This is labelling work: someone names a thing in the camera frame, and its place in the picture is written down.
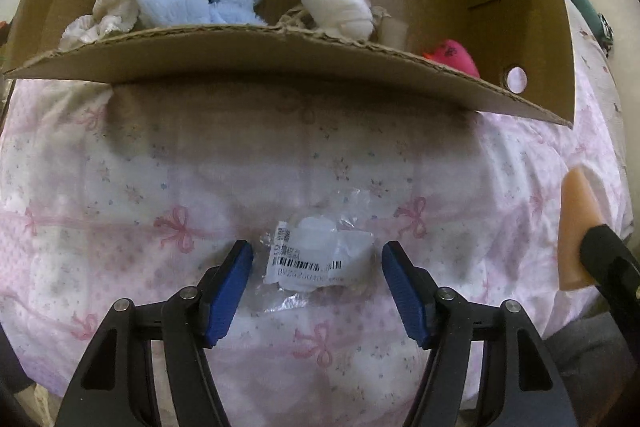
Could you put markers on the beige lace scrunchie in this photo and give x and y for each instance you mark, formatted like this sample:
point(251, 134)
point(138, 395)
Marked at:
point(299, 17)

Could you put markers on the teal headboard cushion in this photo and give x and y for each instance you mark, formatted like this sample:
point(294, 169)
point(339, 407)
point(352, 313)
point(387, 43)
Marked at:
point(599, 26)

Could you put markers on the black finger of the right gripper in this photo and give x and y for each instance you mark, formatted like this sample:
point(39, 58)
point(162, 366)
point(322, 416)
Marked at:
point(610, 263)

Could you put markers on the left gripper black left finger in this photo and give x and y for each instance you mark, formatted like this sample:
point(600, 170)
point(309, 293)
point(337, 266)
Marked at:
point(113, 384)

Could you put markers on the beige small sock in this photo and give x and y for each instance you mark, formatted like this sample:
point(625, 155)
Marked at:
point(388, 30)

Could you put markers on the clear plastic labelled bag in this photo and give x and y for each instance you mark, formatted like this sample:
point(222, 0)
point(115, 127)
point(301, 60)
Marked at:
point(319, 255)

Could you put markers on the pink patterned quilt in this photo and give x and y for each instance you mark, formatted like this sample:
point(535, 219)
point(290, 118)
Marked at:
point(135, 190)

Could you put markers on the cream white scrunchie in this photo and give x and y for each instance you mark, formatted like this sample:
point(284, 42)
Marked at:
point(108, 18)

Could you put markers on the brown cardboard box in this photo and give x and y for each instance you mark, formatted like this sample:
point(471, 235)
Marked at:
point(511, 57)

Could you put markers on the pink rubber toy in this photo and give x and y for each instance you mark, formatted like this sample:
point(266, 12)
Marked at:
point(453, 55)

